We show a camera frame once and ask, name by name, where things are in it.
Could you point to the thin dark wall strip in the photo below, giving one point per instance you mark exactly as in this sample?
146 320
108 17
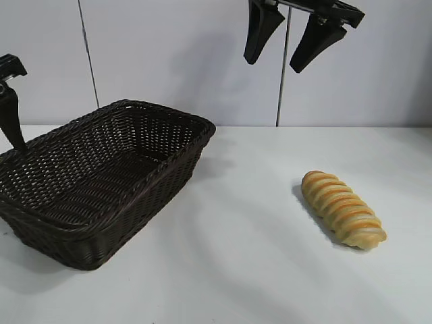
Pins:
89 57

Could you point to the grey metal wall strip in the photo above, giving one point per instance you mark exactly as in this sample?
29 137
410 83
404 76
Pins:
283 84

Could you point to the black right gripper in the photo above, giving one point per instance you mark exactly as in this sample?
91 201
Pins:
341 11

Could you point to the long striped twisted bread loaf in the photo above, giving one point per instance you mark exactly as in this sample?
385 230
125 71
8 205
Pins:
342 211

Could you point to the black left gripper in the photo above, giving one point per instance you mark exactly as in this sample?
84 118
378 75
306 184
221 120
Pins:
11 67

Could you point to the dark brown woven wicker basket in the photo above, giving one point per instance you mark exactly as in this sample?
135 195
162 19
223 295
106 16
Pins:
101 175

